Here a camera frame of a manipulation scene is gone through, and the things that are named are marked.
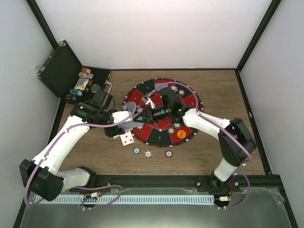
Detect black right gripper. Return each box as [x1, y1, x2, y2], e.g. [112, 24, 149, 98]
[134, 105, 171, 124]

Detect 50 chips mat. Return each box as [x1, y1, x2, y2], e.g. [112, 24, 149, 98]
[174, 123, 181, 129]

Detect five of diamonds card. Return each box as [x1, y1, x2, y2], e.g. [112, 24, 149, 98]
[120, 130, 134, 146]

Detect red chips seat one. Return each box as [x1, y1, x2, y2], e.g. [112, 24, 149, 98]
[168, 128, 175, 134]

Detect red chips seat seven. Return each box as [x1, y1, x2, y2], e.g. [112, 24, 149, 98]
[178, 90, 185, 96]

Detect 10 chips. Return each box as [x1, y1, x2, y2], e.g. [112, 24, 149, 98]
[171, 85, 178, 92]
[137, 107, 143, 113]

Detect orange big blind button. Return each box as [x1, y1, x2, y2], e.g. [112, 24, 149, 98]
[177, 130, 187, 139]

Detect card dealt seat six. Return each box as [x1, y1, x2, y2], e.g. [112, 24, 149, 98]
[154, 83, 168, 91]

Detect blue green 50 chip stack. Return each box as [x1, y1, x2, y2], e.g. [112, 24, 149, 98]
[133, 147, 141, 154]

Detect card dealt seat four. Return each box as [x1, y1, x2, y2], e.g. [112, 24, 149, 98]
[122, 102, 137, 112]

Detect red brown chip stack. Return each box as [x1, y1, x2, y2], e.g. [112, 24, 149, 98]
[165, 151, 172, 158]

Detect blue orange 10 chip stack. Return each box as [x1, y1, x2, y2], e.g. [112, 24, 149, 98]
[144, 150, 152, 158]

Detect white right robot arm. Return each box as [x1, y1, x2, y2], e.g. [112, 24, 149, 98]
[143, 105, 257, 191]

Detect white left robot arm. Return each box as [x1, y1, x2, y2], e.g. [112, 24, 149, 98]
[19, 103, 134, 206]

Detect round red black poker mat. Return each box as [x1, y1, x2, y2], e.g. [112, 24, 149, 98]
[123, 78, 204, 147]

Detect clear acrylic dealer button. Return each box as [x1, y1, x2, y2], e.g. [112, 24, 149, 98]
[91, 84, 100, 93]

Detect black purple 100 chip stack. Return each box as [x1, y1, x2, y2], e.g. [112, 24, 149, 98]
[66, 94, 78, 102]

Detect blue green 50 chip row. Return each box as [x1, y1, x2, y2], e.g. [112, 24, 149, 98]
[69, 89, 83, 96]

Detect blue playing card box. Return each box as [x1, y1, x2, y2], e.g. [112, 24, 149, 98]
[74, 78, 89, 91]

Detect blue orange 10 chip row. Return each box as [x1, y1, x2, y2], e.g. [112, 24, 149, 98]
[78, 72, 94, 79]

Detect light blue slotted strip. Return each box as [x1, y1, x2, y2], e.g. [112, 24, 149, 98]
[40, 195, 214, 206]

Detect red orange chip row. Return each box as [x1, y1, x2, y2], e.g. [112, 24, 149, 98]
[81, 67, 92, 74]

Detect black poker chip case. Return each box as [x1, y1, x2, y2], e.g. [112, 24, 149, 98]
[36, 40, 111, 104]

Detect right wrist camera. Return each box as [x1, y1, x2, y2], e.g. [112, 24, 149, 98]
[159, 87, 178, 106]

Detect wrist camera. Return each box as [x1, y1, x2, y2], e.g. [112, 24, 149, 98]
[159, 87, 178, 106]
[92, 90, 112, 110]

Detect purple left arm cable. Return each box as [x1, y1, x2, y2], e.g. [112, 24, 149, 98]
[25, 101, 137, 211]

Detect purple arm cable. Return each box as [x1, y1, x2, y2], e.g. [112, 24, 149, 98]
[25, 101, 137, 211]
[152, 80, 252, 209]

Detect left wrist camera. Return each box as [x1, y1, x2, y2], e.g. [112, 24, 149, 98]
[92, 90, 112, 110]

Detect chrome case handle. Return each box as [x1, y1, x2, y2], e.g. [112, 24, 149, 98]
[104, 80, 113, 94]

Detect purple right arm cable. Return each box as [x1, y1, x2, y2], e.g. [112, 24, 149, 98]
[152, 80, 252, 209]

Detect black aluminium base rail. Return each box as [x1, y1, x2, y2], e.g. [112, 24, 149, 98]
[28, 174, 282, 193]

